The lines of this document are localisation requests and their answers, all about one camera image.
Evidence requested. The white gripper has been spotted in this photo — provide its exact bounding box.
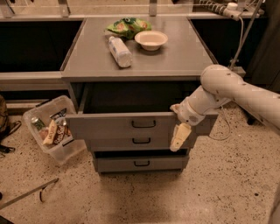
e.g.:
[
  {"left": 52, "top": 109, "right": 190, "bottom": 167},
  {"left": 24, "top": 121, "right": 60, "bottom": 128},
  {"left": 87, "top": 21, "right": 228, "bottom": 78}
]
[{"left": 170, "top": 98, "right": 205, "bottom": 151}]

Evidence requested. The grey top drawer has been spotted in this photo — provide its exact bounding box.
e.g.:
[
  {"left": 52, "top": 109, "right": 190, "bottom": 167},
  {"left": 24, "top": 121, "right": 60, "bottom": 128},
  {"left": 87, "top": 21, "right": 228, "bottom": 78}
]
[{"left": 65, "top": 81, "right": 220, "bottom": 141}]

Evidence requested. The grey drawer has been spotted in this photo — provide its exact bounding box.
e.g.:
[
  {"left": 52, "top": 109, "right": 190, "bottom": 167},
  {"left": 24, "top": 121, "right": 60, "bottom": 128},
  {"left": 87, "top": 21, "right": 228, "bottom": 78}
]
[
  {"left": 65, "top": 81, "right": 220, "bottom": 141},
  {"left": 93, "top": 149, "right": 189, "bottom": 173},
  {"left": 84, "top": 136, "right": 200, "bottom": 152}
]

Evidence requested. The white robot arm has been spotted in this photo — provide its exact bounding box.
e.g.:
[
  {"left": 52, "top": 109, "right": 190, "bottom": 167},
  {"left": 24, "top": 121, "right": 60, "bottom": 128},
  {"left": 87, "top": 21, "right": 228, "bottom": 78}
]
[{"left": 175, "top": 65, "right": 280, "bottom": 224}]

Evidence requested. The grey drawer cabinet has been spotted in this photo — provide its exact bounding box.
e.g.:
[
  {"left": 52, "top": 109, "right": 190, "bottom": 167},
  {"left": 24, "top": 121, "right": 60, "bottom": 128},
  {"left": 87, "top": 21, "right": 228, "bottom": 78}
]
[{"left": 59, "top": 16, "right": 220, "bottom": 176}]

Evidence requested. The grey bottom drawer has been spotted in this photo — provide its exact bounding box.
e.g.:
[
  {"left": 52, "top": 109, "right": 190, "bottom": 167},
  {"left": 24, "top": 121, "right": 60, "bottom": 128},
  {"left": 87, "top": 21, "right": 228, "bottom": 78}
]
[{"left": 93, "top": 149, "right": 189, "bottom": 173}]

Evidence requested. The grey middle drawer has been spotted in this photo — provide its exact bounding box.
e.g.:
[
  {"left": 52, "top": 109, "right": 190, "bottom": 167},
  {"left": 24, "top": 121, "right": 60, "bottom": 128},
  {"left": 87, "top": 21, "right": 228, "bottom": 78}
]
[{"left": 84, "top": 136, "right": 200, "bottom": 152}]

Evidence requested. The white paper bowl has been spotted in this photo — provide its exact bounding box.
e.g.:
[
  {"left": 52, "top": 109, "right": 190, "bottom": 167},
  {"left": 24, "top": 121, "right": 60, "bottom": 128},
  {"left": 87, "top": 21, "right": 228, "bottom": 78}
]
[{"left": 135, "top": 31, "right": 168, "bottom": 51}]

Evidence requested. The clear plastic water bottle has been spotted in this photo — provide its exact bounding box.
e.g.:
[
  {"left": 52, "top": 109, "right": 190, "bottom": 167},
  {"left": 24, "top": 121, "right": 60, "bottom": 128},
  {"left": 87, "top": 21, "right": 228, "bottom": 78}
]
[{"left": 108, "top": 36, "right": 132, "bottom": 68}]

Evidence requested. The green chip bag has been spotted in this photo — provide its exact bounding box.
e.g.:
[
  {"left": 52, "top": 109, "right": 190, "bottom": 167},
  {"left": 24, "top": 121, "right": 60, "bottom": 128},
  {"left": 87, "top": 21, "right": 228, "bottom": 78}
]
[{"left": 106, "top": 17, "right": 151, "bottom": 39}]

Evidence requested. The brown snack bag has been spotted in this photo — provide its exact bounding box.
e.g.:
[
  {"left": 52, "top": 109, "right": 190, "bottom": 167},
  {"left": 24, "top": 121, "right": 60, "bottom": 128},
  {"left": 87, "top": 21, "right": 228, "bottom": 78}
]
[{"left": 53, "top": 125, "right": 71, "bottom": 144}]

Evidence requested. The dark blue snack packet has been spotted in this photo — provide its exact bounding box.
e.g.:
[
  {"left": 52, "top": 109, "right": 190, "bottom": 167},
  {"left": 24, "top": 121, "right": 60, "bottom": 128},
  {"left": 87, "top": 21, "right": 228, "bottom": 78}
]
[{"left": 50, "top": 108, "right": 67, "bottom": 121}]

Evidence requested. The white power strip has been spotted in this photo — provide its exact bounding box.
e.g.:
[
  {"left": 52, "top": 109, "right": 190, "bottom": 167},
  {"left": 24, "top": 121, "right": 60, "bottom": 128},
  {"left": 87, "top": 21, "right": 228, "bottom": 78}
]
[{"left": 199, "top": 0, "right": 242, "bottom": 21}]

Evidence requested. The yellow snack bar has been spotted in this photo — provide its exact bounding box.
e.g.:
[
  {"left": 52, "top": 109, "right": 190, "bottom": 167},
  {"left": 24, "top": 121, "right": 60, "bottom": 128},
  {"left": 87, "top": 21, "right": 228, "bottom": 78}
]
[{"left": 43, "top": 120, "right": 58, "bottom": 145}]

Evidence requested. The clear plastic storage bin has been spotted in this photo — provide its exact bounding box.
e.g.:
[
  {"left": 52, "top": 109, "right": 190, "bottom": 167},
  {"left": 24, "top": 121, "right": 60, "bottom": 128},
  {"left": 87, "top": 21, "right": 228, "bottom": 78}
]
[{"left": 23, "top": 95, "right": 86, "bottom": 165}]

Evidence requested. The green soda can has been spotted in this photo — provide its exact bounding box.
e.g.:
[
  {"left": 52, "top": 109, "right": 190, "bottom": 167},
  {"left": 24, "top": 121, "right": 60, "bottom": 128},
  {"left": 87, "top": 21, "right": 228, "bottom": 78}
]
[{"left": 31, "top": 116, "right": 46, "bottom": 130}]

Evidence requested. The dark bag at left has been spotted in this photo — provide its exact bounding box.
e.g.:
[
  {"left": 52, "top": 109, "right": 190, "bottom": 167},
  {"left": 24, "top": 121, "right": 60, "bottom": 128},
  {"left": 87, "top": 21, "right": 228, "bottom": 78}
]
[{"left": 0, "top": 95, "right": 22, "bottom": 158}]

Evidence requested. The metal rod on floor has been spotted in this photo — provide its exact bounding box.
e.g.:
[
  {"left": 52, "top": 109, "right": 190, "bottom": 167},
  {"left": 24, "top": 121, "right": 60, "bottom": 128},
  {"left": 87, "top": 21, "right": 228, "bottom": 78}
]
[{"left": 0, "top": 178, "right": 59, "bottom": 210}]

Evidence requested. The white cable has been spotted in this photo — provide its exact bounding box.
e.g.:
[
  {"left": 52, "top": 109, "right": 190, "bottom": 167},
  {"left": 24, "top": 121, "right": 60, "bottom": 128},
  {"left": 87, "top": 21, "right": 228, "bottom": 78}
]
[{"left": 208, "top": 16, "right": 245, "bottom": 142}]

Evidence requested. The grey counter rail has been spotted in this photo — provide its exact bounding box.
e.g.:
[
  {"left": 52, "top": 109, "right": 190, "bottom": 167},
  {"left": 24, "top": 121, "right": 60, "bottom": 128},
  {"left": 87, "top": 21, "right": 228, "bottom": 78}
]
[{"left": 0, "top": 72, "right": 67, "bottom": 91}]

